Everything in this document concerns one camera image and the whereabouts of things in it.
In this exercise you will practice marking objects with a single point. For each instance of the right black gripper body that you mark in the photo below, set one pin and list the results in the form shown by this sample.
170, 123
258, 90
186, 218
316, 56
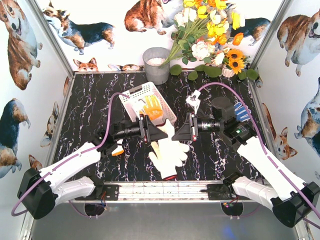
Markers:
191, 126

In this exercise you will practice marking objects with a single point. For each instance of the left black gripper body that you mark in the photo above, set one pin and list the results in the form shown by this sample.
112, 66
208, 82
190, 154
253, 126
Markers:
144, 128

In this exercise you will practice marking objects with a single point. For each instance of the yellow coated work glove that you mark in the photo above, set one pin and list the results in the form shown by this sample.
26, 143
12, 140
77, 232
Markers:
152, 107

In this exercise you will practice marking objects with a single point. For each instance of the white plastic storage basket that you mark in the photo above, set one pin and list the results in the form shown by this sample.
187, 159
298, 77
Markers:
133, 102

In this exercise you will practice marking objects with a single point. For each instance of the cream knit glove pair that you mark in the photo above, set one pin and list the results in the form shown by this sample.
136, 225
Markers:
167, 151

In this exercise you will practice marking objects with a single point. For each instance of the cream glove red cuff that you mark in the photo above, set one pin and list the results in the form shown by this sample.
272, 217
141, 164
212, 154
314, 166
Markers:
162, 167

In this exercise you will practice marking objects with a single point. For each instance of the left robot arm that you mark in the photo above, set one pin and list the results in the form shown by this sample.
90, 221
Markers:
58, 173

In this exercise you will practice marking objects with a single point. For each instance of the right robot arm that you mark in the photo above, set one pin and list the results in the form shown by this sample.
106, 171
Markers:
291, 211

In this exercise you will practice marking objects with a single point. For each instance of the white glove blue finger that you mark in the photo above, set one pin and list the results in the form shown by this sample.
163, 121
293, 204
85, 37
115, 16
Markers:
119, 148

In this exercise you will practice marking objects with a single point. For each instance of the grey metal bucket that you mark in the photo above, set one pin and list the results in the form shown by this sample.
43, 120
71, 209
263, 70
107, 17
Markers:
157, 70

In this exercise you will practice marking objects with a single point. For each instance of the small sunflower pot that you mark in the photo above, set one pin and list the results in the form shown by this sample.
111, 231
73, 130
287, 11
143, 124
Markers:
234, 62

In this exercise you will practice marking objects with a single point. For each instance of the artificial flower bouquet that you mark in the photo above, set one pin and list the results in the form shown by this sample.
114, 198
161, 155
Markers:
203, 27

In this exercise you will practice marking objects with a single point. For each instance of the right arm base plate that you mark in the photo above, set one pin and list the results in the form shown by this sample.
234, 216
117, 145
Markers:
220, 192

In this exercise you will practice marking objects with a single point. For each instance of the aluminium front rail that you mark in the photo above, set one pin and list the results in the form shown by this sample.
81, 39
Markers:
163, 191

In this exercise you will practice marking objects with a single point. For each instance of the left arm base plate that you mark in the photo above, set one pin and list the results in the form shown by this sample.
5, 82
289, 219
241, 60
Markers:
108, 192

